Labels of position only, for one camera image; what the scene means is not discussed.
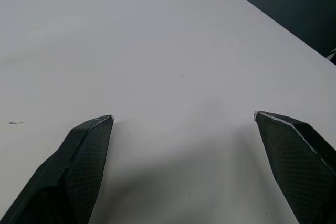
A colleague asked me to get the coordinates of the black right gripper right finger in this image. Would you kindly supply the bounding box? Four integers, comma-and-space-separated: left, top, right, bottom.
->
253, 111, 336, 224

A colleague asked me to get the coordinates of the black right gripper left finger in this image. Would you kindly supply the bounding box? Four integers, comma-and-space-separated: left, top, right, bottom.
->
0, 114, 115, 224

